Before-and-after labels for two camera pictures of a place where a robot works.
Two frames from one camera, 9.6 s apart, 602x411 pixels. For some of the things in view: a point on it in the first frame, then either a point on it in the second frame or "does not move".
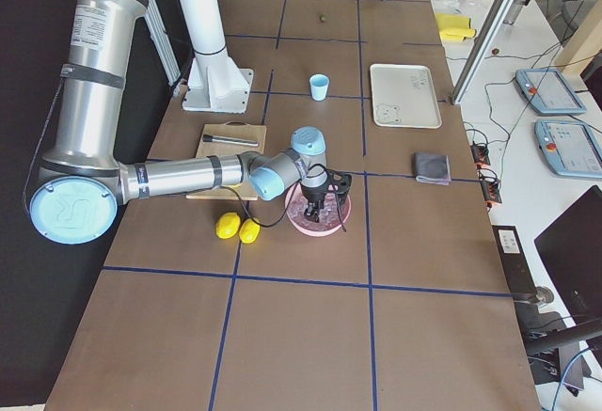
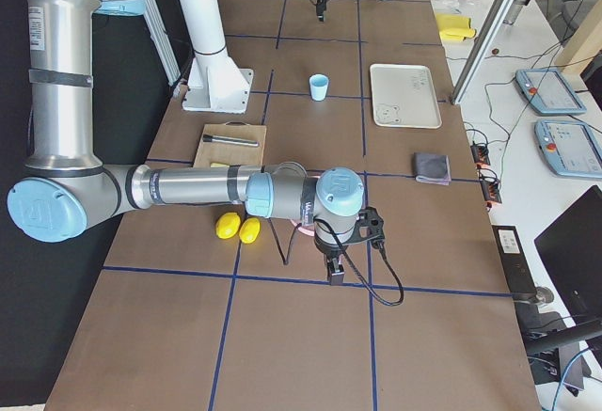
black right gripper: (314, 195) → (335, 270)
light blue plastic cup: (319, 84) does not move
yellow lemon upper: (228, 225) does not move
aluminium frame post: (491, 30) does not move
